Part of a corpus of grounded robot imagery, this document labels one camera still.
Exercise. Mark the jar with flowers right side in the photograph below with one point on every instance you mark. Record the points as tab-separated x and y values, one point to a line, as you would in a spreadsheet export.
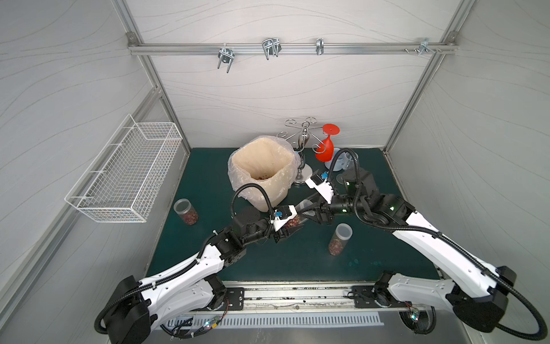
340	238

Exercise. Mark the white vent strip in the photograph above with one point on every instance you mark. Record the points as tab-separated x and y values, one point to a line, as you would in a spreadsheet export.
301	320

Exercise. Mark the white wire basket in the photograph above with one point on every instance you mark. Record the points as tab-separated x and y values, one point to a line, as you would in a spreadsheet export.
123	181

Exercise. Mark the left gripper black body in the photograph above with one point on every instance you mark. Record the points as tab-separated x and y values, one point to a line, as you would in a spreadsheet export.
278	232

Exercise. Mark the red plastic wine glass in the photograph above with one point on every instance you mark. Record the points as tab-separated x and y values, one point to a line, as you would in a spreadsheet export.
324	151

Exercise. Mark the clear wine glass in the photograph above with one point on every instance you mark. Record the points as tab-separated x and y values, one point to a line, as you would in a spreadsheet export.
343	174

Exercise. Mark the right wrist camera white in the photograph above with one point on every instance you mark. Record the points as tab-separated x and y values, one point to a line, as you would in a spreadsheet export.
322	185

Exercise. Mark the jar with flowers left side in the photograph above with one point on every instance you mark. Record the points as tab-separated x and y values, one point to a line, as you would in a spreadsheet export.
186	211

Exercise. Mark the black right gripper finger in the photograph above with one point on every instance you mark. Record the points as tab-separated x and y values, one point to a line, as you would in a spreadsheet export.
311	217
307	206

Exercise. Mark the chrome glass holder stand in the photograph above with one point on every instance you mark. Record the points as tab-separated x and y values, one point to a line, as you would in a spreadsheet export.
299	141

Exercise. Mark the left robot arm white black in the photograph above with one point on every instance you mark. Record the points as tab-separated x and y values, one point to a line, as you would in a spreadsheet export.
137	307

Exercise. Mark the aluminium top rail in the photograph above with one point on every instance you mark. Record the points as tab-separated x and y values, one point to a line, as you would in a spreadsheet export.
249	49

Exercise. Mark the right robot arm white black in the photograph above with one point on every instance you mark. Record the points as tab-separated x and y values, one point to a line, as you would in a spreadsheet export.
475	291

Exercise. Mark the metal hook right end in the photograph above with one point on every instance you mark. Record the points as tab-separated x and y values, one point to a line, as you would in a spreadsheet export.
423	48

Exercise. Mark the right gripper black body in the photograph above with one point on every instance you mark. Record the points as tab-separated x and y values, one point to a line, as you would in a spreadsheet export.
322	209

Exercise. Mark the metal hook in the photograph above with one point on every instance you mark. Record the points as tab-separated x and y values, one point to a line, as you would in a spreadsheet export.
320	46
271	47
226	57

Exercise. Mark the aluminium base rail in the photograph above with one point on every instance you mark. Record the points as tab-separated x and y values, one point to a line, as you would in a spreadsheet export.
300	297

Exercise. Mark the cream trash bin with bag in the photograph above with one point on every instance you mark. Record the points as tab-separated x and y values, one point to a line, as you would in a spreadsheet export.
268	161

